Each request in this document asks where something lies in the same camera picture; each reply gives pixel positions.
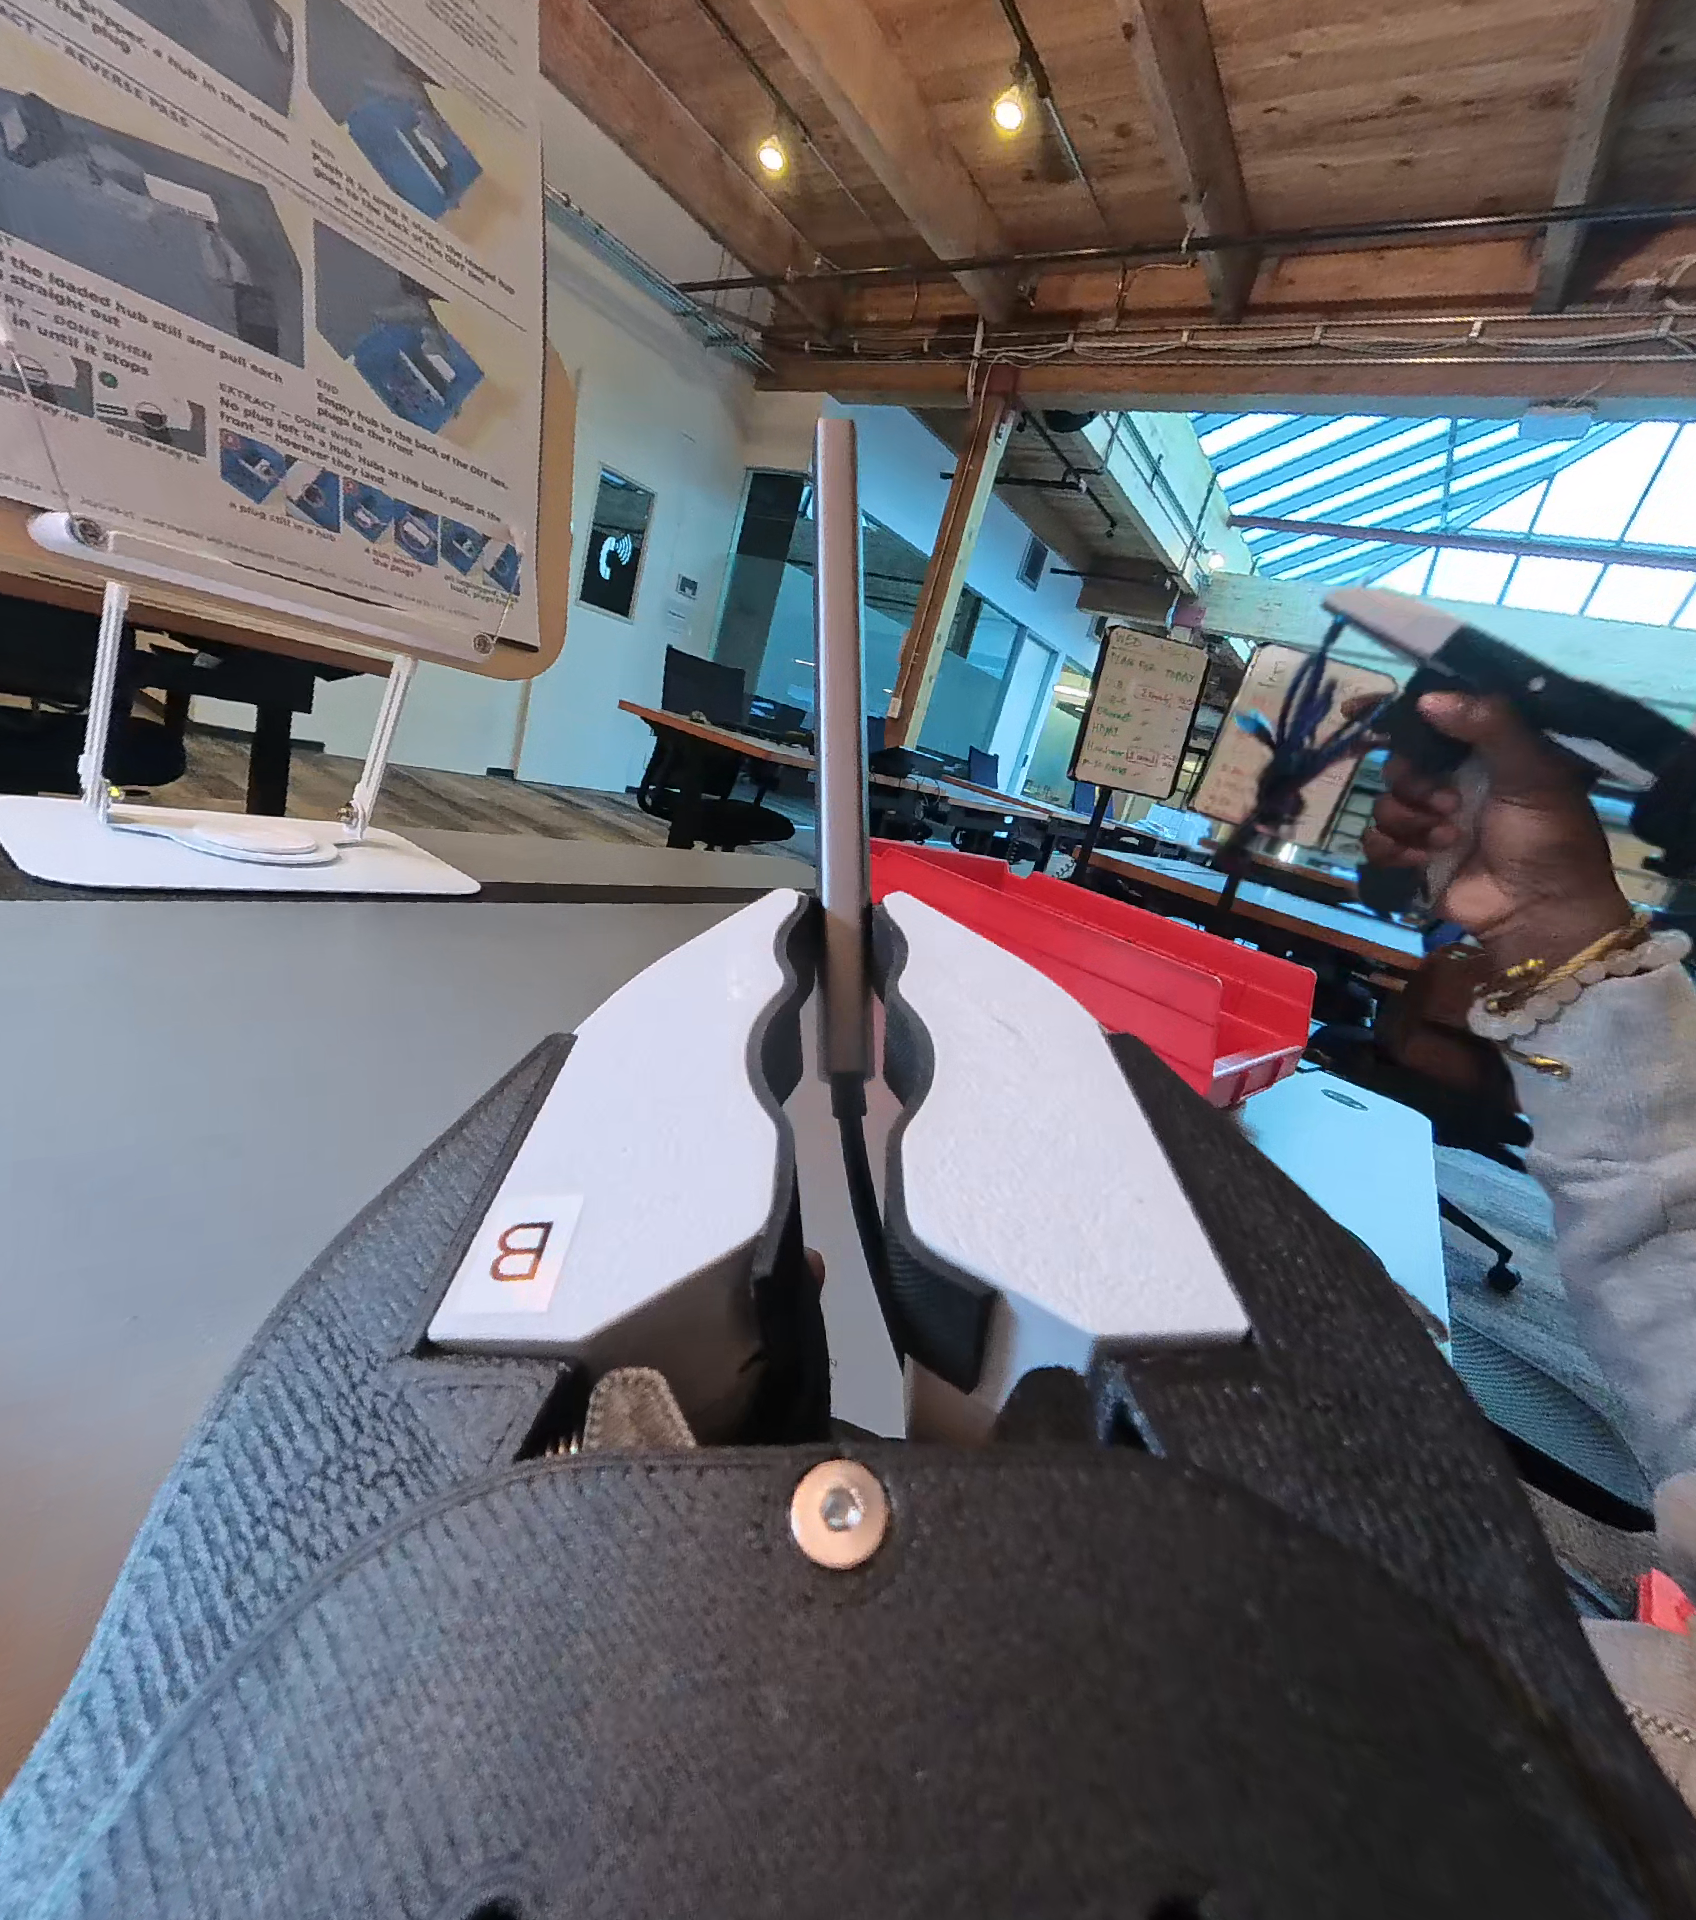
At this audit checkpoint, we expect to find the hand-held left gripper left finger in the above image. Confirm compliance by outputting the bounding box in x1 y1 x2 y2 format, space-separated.
424 887 809 1450

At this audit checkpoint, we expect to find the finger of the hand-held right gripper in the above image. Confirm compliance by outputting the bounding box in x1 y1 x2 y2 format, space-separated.
1322 586 1696 791

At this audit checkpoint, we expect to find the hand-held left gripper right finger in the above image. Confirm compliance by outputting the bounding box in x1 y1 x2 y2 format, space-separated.
870 894 1252 1445

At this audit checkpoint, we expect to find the blue braided cable bundle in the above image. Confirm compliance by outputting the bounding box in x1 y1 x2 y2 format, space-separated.
1209 618 1399 871

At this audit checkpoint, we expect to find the grey usb hub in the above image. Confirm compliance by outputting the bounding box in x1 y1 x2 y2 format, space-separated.
813 416 881 1081

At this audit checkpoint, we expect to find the person's right forearm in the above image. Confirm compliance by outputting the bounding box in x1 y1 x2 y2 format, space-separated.
1501 943 1696 1614

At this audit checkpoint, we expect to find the person's right hand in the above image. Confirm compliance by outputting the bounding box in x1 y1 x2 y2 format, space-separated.
1359 689 1643 984

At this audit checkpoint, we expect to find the handwritten whiteboard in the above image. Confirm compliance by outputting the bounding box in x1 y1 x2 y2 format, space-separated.
1067 624 1213 802
1186 644 1401 829

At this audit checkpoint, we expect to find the white side table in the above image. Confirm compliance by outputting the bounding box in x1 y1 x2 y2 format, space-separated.
1235 1067 1454 1330

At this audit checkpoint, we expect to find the black office chair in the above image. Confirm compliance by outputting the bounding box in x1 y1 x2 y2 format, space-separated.
633 644 798 851

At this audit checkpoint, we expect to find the wooden office desk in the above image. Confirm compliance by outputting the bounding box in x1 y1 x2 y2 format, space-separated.
619 696 820 781

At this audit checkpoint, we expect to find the white poster stand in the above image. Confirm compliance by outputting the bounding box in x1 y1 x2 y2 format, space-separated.
0 283 533 900

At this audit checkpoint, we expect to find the grey mesh chair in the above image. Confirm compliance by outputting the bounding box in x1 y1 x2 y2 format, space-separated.
1448 1319 1660 1518

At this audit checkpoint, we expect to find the phone icon door sign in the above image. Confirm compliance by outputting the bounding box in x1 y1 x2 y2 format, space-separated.
579 462 659 624

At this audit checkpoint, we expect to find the wooden rounded panel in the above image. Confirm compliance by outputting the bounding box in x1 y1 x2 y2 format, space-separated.
0 0 580 683

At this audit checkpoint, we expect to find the instruction poster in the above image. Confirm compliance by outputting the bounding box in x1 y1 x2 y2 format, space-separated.
0 0 550 651

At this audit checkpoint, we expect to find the gold bracelet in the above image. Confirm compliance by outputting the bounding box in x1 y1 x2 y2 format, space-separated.
1463 914 1690 1080

